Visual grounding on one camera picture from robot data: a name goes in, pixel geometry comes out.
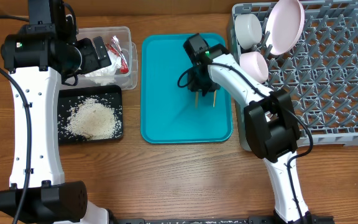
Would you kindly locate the large white plate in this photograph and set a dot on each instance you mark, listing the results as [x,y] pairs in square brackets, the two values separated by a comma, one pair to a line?
[285,25]

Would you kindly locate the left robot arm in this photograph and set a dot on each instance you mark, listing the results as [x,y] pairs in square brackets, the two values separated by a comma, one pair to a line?
[38,60]

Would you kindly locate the pile of rice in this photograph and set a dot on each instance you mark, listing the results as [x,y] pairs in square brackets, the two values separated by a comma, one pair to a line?
[92,119]

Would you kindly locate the wooden chopstick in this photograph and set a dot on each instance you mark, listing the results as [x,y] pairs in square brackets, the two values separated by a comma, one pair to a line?
[214,98]
[196,99]

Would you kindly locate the grey bowl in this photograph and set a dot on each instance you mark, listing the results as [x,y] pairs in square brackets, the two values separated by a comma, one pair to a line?
[248,30]

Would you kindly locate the small white plate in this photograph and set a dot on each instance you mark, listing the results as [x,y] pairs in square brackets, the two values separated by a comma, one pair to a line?
[254,64]

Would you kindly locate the black tray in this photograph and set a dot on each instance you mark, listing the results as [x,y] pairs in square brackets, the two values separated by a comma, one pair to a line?
[89,140]

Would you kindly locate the red foil wrapper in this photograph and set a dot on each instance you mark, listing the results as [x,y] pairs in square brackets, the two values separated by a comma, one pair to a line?
[115,48]

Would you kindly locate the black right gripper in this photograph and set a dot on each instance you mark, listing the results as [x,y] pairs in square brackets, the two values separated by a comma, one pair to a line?
[192,86]

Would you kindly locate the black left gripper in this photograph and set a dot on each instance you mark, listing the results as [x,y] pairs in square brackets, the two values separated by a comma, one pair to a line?
[93,63]

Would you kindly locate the white napkin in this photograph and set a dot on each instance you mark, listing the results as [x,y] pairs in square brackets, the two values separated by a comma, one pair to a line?
[105,75]

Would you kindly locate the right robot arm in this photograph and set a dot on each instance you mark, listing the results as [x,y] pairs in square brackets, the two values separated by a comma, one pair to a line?
[271,126]

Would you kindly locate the grey dishwasher rack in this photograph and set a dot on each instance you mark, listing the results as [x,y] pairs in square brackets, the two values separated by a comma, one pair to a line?
[321,71]

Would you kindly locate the teal plastic tray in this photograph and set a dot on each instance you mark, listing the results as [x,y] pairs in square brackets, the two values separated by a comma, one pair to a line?
[167,112]

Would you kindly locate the clear plastic bin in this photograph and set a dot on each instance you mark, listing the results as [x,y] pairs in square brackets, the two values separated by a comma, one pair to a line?
[127,81]

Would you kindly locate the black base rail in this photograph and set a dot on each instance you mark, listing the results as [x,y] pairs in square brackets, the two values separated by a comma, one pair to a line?
[271,219]

